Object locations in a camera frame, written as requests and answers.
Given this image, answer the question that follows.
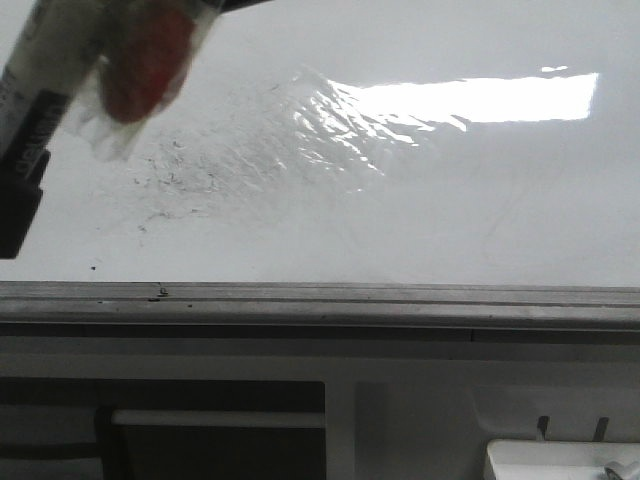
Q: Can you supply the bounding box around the white whiteboard marker pen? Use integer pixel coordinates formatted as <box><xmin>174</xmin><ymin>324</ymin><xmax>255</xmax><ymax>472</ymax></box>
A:
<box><xmin>1</xmin><ymin>1</ymin><xmax>106</xmax><ymax>260</ymax></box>

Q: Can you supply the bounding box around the white box lower right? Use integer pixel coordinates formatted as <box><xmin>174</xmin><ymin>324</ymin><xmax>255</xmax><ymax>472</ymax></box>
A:
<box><xmin>483</xmin><ymin>440</ymin><xmax>639</xmax><ymax>479</ymax></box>

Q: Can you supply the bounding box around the grey aluminium whiteboard frame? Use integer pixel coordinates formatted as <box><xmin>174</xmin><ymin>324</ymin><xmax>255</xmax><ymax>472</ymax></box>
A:
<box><xmin>1</xmin><ymin>281</ymin><xmax>639</xmax><ymax>345</ymax></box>

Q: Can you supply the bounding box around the white whiteboard surface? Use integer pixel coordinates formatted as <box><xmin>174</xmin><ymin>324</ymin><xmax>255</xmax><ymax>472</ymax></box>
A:
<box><xmin>1</xmin><ymin>1</ymin><xmax>639</xmax><ymax>287</ymax></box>

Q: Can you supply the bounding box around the red round magnet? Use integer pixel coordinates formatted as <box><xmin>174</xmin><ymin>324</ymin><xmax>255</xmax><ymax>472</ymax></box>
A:
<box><xmin>100</xmin><ymin>1</ymin><xmax>195</xmax><ymax>124</ymax></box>

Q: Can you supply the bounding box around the white horizontal bar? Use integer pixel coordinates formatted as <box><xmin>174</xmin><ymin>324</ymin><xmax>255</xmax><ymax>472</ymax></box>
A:
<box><xmin>111</xmin><ymin>409</ymin><xmax>326</xmax><ymax>429</ymax></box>

